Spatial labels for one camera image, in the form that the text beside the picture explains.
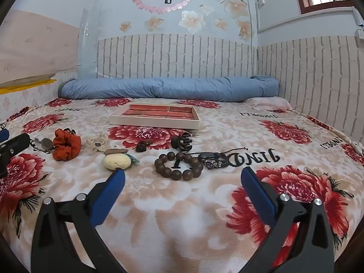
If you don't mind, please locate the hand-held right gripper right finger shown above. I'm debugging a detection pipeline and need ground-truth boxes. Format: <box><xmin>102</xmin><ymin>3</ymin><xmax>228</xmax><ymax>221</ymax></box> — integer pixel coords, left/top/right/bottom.
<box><xmin>240</xmin><ymin>166</ymin><xmax>334</xmax><ymax>273</ymax></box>

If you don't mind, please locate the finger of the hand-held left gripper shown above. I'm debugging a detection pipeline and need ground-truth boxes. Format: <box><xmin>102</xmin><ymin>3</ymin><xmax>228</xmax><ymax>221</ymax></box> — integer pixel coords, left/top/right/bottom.
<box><xmin>0</xmin><ymin>133</ymin><xmax>31</xmax><ymax>160</ymax></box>

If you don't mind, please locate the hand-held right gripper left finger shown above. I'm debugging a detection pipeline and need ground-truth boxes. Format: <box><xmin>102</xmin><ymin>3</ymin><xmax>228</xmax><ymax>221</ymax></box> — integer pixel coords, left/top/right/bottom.
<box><xmin>31</xmin><ymin>169</ymin><xmax>127</xmax><ymax>273</ymax></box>

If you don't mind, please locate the watch with white strap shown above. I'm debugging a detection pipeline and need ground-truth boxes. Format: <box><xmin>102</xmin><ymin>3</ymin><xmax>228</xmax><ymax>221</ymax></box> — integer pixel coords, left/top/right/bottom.
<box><xmin>33</xmin><ymin>138</ymin><xmax>55</xmax><ymax>152</ymax></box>

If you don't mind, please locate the cream lace scrunchie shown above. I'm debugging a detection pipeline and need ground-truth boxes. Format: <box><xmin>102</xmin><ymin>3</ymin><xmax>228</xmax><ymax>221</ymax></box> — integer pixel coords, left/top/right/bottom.
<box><xmin>82</xmin><ymin>134</ymin><xmax>111</xmax><ymax>154</ymax></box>

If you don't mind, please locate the orange scrunchie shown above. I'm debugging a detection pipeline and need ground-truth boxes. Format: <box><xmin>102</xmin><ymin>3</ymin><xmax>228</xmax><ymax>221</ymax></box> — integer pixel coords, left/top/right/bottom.
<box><xmin>52</xmin><ymin>129</ymin><xmax>82</xmax><ymax>161</ymax></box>

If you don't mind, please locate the dark wooden bead bracelet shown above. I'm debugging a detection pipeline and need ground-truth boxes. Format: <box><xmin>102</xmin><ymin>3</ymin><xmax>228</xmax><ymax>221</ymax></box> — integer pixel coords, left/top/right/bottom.
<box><xmin>154</xmin><ymin>151</ymin><xmax>204</xmax><ymax>181</ymax></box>

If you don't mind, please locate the cream jewelry tray brick-print lining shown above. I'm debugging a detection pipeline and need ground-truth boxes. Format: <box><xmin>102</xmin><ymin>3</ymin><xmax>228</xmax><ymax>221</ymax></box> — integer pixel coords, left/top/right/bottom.
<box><xmin>109</xmin><ymin>103</ymin><xmax>201</xmax><ymax>130</ymax></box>

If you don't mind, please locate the yellow strip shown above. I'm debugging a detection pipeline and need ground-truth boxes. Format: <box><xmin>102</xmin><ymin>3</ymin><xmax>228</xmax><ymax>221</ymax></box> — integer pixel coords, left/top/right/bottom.
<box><xmin>0</xmin><ymin>79</ymin><xmax>57</xmax><ymax>94</ymax></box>

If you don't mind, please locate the floral printed blanket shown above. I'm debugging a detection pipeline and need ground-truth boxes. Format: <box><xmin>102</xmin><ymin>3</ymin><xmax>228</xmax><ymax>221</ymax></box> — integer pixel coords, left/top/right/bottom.
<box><xmin>0</xmin><ymin>97</ymin><xmax>364</xmax><ymax>273</ymax></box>

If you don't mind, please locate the black hair claw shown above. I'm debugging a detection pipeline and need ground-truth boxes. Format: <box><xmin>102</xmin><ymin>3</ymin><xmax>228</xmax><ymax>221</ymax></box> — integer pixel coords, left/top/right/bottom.
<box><xmin>171</xmin><ymin>132</ymin><xmax>194</xmax><ymax>152</ymax></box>

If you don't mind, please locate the pink pillow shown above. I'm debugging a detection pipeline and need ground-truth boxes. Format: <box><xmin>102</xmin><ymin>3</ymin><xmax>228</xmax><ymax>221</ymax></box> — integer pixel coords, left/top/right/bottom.
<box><xmin>245</xmin><ymin>96</ymin><xmax>293</xmax><ymax>112</ymax></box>

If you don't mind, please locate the light wooden headboard panel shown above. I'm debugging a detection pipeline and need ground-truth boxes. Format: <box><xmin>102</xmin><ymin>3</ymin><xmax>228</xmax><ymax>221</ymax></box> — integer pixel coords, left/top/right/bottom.
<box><xmin>0</xmin><ymin>9</ymin><xmax>79</xmax><ymax>85</ymax></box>

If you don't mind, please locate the rolled blue duvet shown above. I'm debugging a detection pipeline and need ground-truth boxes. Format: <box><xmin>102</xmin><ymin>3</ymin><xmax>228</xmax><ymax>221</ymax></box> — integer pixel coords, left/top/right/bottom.
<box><xmin>58</xmin><ymin>76</ymin><xmax>280</xmax><ymax>102</ymax></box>

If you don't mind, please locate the clear plastic sheet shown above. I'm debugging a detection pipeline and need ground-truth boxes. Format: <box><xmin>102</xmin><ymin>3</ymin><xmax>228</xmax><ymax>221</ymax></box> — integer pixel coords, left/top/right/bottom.
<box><xmin>76</xmin><ymin>0</ymin><xmax>101</xmax><ymax>79</ymax></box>

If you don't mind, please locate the black cord bracelet with charm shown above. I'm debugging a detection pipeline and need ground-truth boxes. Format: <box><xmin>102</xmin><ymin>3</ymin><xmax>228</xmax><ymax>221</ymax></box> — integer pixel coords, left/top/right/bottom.
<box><xmin>186</xmin><ymin>147</ymin><xmax>248</xmax><ymax>170</ymax></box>

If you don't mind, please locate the group of flower wall decals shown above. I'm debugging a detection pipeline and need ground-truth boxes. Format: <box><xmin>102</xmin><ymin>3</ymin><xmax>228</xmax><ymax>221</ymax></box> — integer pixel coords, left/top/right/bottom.
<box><xmin>119</xmin><ymin>0</ymin><xmax>253</xmax><ymax>43</ymax></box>

